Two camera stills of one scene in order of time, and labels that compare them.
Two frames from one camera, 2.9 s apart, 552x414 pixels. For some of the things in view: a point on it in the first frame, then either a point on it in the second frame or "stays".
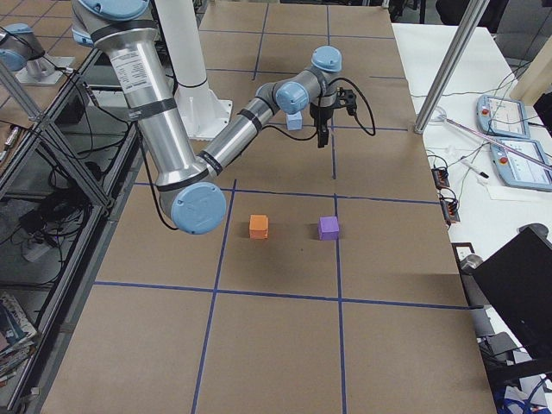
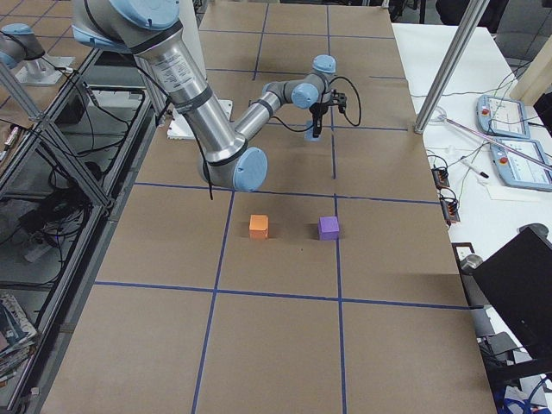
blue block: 294,121 to 309,134
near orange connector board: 450,210 stays
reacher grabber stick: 440,115 stays
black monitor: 517,283 stays
